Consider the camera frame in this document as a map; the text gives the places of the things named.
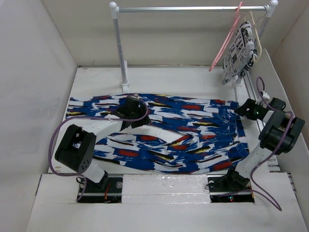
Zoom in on blue white red patterned trousers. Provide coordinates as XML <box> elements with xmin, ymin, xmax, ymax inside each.
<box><xmin>66</xmin><ymin>93</ymin><xmax>250</xmax><ymax>175</ymax></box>

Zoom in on pink plastic hanger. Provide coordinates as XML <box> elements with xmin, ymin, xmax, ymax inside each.
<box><xmin>209</xmin><ymin>1</ymin><xmax>243</xmax><ymax>72</ymax></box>

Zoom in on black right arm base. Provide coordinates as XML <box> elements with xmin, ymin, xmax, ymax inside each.
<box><xmin>205</xmin><ymin>168</ymin><xmax>254</xmax><ymax>203</ymax></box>

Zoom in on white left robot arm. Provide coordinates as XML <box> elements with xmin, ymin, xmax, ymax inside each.
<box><xmin>55</xmin><ymin>95</ymin><xmax>150</xmax><ymax>192</ymax></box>

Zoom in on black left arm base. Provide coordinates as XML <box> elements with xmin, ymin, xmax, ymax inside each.
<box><xmin>76</xmin><ymin>174</ymin><xmax>123</xmax><ymax>203</ymax></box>

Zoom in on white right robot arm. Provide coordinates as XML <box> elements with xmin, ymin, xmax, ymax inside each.
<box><xmin>223</xmin><ymin>98</ymin><xmax>305</xmax><ymax>190</ymax></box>

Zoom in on cream plastic hanger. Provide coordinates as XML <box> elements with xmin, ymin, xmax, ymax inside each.
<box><xmin>249</xmin><ymin>11</ymin><xmax>262</xmax><ymax>63</ymax></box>

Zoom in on black white printed garment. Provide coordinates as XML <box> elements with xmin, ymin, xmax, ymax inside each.
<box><xmin>221</xmin><ymin>21</ymin><xmax>258</xmax><ymax>85</ymax></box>

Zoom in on white foam front board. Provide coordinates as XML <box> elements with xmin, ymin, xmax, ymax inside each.
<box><xmin>122</xmin><ymin>174</ymin><xmax>210</xmax><ymax>204</ymax></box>

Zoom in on white metal clothes rack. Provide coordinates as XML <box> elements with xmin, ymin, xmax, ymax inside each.
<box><xmin>109</xmin><ymin>0</ymin><xmax>279</xmax><ymax>93</ymax></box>

